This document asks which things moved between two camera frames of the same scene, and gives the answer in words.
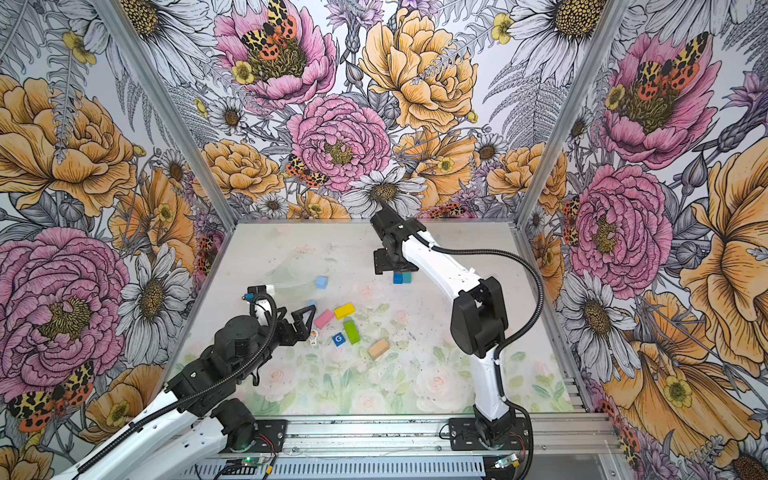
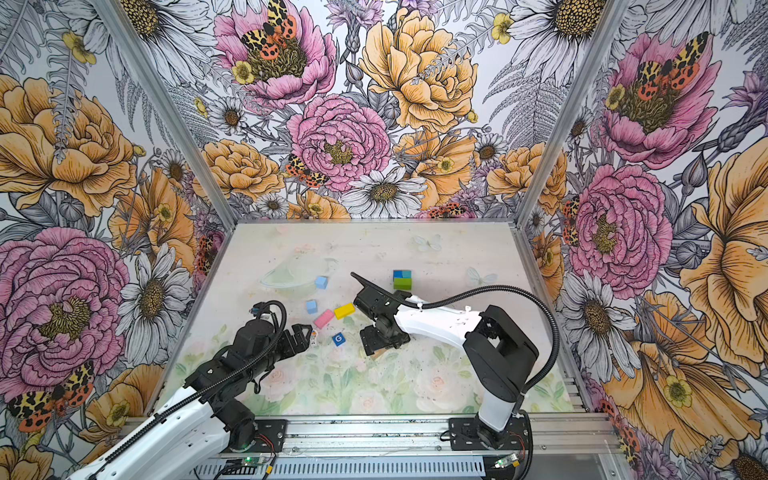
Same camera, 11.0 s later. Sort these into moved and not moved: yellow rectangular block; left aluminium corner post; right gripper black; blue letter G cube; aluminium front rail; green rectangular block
Moved: green rectangular block; right gripper black
Not moved: aluminium front rail; left aluminium corner post; blue letter G cube; yellow rectangular block
